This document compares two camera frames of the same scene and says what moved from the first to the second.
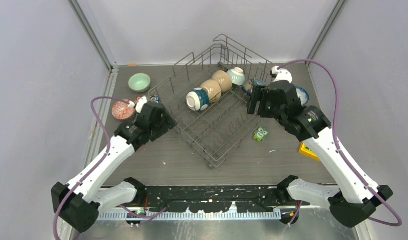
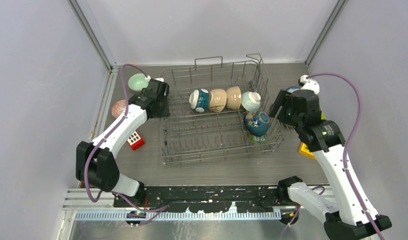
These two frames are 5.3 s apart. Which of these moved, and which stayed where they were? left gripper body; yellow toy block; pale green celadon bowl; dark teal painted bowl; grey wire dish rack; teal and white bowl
Moved: dark teal painted bowl; left gripper body; grey wire dish rack
Stayed: pale green celadon bowl; yellow toy block; teal and white bowl
